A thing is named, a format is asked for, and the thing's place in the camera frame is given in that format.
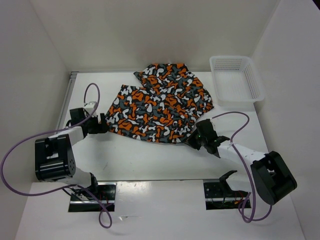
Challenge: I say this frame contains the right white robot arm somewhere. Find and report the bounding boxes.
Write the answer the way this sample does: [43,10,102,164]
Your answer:
[185,119,298,206]

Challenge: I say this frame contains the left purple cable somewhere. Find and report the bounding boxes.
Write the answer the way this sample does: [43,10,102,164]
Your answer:
[0,82,113,230]

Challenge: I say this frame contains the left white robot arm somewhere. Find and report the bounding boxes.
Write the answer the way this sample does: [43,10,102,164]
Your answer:
[34,107,109,200]

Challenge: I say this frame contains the orange camo patterned shorts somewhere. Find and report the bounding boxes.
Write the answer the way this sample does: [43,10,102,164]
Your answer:
[105,63,214,144]

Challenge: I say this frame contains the white perforated plastic basket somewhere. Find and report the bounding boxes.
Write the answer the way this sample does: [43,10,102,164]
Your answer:
[209,55,265,104]

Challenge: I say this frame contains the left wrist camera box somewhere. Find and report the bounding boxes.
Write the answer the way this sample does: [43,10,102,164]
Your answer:
[83,101,98,117]

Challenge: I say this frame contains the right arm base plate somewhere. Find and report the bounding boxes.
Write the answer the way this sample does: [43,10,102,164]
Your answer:
[203,179,248,210]

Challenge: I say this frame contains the aluminium table edge rail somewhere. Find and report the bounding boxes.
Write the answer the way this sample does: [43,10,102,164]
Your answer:
[56,71,79,129]

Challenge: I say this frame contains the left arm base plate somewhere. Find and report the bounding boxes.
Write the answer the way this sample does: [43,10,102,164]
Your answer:
[68,181,117,213]

